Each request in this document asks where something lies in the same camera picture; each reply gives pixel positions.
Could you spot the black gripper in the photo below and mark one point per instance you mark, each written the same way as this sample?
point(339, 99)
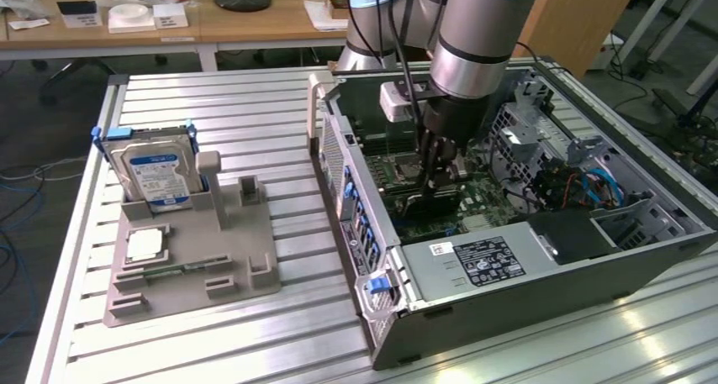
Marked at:
point(452, 119)

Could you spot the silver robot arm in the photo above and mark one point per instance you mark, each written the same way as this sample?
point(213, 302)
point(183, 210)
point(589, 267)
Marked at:
point(477, 43)

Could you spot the silver disk bay cage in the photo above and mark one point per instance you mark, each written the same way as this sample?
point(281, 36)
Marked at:
point(522, 140)

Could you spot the CPU socket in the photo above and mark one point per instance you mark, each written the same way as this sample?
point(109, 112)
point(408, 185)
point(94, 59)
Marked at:
point(406, 167)

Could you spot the black RAM slot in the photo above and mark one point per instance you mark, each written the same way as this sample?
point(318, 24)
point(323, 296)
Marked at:
point(375, 144)

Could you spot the green motherboard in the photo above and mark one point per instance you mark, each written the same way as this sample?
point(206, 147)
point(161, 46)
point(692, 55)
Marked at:
point(482, 199)

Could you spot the black power connector bundle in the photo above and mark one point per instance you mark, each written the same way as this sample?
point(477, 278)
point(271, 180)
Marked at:
point(546, 186)

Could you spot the blue slot latch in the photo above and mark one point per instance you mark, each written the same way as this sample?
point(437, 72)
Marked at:
point(371, 252)
point(359, 218)
point(366, 235)

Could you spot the white paper stack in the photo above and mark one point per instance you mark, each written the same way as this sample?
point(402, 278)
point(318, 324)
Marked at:
point(326, 16)

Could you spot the grey power supply unit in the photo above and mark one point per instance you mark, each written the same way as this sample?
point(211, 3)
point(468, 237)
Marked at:
point(477, 258)

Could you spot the wooden cabinet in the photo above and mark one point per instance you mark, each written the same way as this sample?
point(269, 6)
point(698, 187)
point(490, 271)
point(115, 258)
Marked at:
point(594, 22)

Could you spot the blue case release latch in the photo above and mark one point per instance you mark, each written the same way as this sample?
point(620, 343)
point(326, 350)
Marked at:
point(377, 285)

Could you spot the wooden desk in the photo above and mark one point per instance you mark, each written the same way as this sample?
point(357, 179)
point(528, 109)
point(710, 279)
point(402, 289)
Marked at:
point(253, 27)

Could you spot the black stand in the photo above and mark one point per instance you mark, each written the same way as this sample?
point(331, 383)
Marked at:
point(690, 102)

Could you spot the open grey PC case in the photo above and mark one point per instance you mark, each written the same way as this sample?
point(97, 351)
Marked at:
point(505, 308)

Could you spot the grey parts rack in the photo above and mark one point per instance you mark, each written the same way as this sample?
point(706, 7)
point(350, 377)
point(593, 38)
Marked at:
point(225, 249)

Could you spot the hard disk with blue caddy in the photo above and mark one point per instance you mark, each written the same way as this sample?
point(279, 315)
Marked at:
point(157, 174)

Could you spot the white labelled box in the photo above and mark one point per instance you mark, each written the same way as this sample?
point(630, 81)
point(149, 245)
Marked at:
point(170, 16)

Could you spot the silver CPU chip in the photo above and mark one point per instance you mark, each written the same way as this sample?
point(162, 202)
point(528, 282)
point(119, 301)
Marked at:
point(145, 245)

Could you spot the black chair base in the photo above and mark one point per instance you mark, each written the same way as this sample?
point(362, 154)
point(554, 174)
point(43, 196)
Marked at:
point(67, 71)

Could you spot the black and white box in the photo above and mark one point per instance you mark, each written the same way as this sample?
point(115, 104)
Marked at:
point(79, 14)

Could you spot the white paper label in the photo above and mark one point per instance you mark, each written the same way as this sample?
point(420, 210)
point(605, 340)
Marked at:
point(28, 23)

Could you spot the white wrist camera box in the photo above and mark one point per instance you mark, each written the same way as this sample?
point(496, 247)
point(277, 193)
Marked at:
point(398, 102)

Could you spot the white desk frame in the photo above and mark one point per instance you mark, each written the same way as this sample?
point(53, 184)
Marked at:
point(668, 6)

